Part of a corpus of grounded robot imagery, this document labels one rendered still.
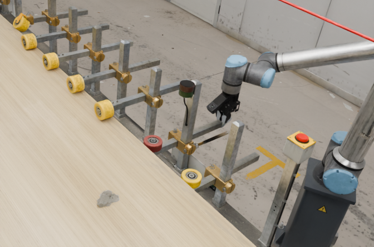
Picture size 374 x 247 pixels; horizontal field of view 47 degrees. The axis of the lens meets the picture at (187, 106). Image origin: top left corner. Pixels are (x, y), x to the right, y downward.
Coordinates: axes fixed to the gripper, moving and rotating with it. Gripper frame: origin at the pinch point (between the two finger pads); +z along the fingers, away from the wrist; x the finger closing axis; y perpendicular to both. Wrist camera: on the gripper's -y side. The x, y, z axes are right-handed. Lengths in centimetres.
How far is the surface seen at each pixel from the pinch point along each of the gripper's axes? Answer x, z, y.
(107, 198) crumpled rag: -18, -10, -76
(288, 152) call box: -54, -35, -29
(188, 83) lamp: -4.5, -35.5, -30.1
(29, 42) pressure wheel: 96, -14, -52
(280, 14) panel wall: 143, 37, 239
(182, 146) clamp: -5.3, -3.3, -28.9
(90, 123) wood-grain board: 23, -8, -57
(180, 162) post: -4.6, 6.8, -28.3
